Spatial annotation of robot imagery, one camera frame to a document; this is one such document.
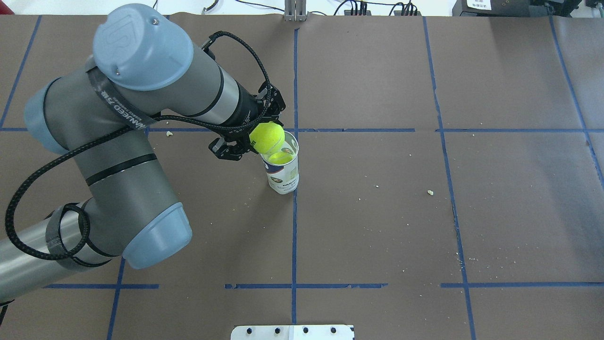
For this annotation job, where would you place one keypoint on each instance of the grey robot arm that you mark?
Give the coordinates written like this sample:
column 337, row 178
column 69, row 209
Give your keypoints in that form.
column 144, row 69

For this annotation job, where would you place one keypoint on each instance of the yellow-green tennis ball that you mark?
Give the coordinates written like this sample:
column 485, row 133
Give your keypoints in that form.
column 267, row 138

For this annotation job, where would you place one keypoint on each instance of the aluminium frame post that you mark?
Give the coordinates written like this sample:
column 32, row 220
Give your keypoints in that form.
column 295, row 10

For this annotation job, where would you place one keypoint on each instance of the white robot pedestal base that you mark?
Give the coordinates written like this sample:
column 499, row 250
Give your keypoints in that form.
column 294, row 332

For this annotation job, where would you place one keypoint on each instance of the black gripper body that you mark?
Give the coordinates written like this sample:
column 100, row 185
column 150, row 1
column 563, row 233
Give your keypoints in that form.
column 244, row 111

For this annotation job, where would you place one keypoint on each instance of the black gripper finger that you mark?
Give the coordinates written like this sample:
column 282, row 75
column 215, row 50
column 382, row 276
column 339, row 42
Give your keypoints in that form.
column 274, row 104
column 222, row 150

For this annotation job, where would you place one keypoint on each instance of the clear tennis ball can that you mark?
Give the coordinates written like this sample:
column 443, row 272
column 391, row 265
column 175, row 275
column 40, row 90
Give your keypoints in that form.
column 284, row 179

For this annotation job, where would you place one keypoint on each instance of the black desktop box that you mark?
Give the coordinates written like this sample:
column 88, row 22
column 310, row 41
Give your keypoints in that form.
column 498, row 8

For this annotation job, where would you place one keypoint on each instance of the tennis ball inside can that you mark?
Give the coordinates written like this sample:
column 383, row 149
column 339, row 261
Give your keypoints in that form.
column 280, row 158

